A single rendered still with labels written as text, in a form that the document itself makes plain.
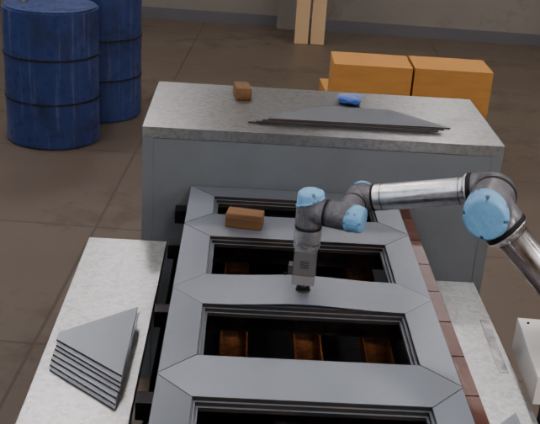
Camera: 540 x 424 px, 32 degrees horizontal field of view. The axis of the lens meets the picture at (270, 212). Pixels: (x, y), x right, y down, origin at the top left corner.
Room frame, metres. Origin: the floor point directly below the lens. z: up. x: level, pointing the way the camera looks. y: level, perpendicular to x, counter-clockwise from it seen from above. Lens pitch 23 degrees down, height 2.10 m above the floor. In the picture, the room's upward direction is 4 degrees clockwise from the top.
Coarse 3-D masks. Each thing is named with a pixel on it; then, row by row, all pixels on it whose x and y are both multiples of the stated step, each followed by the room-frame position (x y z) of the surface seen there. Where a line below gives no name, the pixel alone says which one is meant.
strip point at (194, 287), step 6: (198, 276) 2.42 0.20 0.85; (204, 276) 2.42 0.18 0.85; (186, 282) 2.38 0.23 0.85; (192, 282) 2.38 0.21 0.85; (198, 282) 2.38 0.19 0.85; (180, 288) 2.34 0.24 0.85; (186, 288) 2.34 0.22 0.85; (192, 288) 2.34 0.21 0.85; (198, 288) 2.35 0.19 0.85; (192, 294) 2.30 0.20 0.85; (198, 294) 2.31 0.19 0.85; (198, 300) 2.27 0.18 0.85
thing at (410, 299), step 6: (402, 288) 2.43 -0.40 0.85; (402, 294) 2.39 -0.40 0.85; (408, 294) 2.39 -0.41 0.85; (414, 294) 2.40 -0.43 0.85; (402, 300) 2.36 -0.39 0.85; (408, 300) 2.36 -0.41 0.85; (414, 300) 2.36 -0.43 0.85; (420, 300) 2.36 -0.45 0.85; (408, 306) 2.32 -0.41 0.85; (414, 306) 2.32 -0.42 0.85
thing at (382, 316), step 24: (216, 240) 2.70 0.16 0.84; (240, 240) 2.71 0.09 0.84; (264, 240) 2.71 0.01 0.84; (384, 264) 2.63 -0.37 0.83; (216, 312) 2.25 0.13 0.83; (240, 312) 2.26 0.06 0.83; (264, 312) 2.26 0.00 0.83; (288, 312) 2.26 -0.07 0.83; (312, 312) 2.27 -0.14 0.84; (336, 312) 2.27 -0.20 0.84; (360, 312) 2.28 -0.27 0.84; (384, 312) 2.28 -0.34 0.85; (408, 336) 2.18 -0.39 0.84; (192, 408) 1.78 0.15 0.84; (216, 408) 1.80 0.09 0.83; (240, 408) 1.81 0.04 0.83; (264, 408) 1.82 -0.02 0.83; (288, 408) 1.82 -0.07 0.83; (312, 408) 1.82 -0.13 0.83; (336, 408) 1.82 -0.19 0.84; (360, 408) 1.83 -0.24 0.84; (384, 408) 1.83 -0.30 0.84; (408, 408) 1.84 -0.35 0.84
